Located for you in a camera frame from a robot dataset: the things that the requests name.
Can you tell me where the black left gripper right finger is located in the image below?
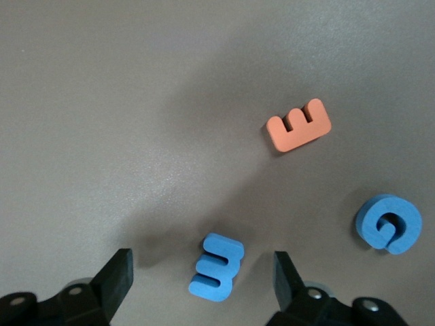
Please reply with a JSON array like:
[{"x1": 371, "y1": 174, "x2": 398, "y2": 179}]
[{"x1": 264, "y1": 251, "x2": 408, "y2": 326}]

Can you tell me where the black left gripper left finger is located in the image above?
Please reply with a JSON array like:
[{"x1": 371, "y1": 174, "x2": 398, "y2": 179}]
[{"x1": 0, "y1": 248, "x2": 133, "y2": 326}]

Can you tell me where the blue foam letter E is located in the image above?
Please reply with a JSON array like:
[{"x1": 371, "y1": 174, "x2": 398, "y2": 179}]
[{"x1": 188, "y1": 232, "x2": 245, "y2": 302}]

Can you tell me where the blue foam letter G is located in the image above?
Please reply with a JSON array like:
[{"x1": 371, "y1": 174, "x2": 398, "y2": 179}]
[{"x1": 355, "y1": 194, "x2": 423, "y2": 255}]

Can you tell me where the orange foam letter E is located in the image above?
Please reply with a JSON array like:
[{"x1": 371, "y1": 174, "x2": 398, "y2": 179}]
[{"x1": 266, "y1": 98, "x2": 332, "y2": 153}]

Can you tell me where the brown table cover sheet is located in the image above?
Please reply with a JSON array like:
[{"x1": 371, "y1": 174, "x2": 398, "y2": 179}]
[{"x1": 0, "y1": 0, "x2": 435, "y2": 326}]

